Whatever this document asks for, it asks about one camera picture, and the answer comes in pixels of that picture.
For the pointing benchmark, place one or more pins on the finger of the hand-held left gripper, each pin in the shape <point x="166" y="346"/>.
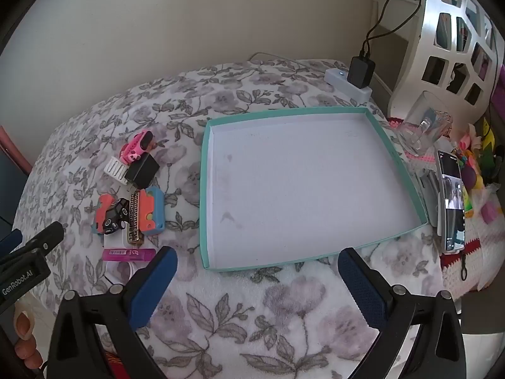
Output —
<point x="43" y="239"/>
<point x="10" y="240"/>

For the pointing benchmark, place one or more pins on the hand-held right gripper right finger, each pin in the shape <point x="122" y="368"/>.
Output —
<point x="363" y="292"/>

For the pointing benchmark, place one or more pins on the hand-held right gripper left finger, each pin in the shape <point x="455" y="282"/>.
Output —
<point x="154" y="284"/>

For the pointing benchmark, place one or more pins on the white wrist band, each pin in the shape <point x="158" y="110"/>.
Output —
<point x="118" y="273"/>

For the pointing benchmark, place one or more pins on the magenta tube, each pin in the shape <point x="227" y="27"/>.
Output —
<point x="128" y="253"/>

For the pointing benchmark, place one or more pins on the white rectangular block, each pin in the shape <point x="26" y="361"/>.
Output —
<point x="114" y="241"/>

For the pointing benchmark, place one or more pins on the greek-key patterned lighter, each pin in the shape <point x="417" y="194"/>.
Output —
<point x="134" y="221"/>

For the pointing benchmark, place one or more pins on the black toy car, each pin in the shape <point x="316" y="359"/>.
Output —
<point x="114" y="215"/>

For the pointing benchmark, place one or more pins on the white claw hair clip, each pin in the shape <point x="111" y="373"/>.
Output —
<point x="113" y="167"/>

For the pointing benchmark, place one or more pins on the teal cardboard box tray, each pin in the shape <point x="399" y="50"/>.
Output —
<point x="307" y="189"/>

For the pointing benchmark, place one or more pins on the black charger plug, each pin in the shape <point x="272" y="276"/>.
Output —
<point x="141" y="167"/>

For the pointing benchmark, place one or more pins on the pink wrist watch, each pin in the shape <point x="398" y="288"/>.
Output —
<point x="138" y="146"/>

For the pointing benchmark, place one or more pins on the person's left hand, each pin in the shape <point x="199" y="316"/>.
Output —
<point x="27" y="349"/>

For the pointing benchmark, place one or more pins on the dark blue panel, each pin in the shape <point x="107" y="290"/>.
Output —
<point x="10" y="189"/>

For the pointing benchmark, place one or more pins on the floral blanket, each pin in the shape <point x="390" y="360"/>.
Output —
<point x="276" y="304"/>

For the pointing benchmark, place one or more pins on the red printed cloth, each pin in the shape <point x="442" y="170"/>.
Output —
<point x="114" y="363"/>

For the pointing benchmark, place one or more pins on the grey phone stand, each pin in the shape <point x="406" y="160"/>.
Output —
<point x="428" y="189"/>

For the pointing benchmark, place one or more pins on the smartphone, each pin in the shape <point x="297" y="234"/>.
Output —
<point x="451" y="205"/>

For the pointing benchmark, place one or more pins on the pile of colourful small toys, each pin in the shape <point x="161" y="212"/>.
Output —
<point x="473" y="166"/>

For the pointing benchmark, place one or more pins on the clear glass mug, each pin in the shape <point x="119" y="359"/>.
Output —
<point x="422" y="122"/>

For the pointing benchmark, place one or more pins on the white power strip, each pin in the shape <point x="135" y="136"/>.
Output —
<point x="335" y="75"/>

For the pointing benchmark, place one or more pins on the white cutout chair back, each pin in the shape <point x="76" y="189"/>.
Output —
<point x="430" y="27"/>

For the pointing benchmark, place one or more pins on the pink frame edge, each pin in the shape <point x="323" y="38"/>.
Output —
<point x="15" y="146"/>

